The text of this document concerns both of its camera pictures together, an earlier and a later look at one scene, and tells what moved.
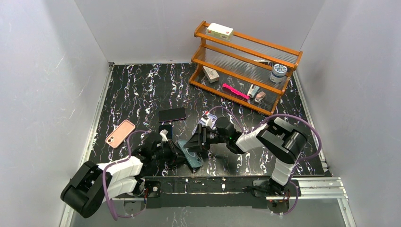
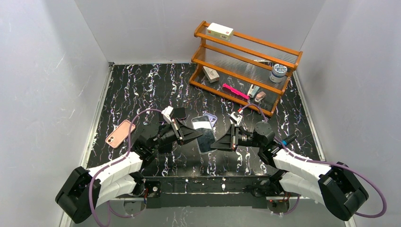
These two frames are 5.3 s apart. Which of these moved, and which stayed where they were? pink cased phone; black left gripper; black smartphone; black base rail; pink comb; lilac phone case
Moved: black smartphone; black left gripper
Stayed: lilac phone case; pink cased phone; pink comb; black base rail
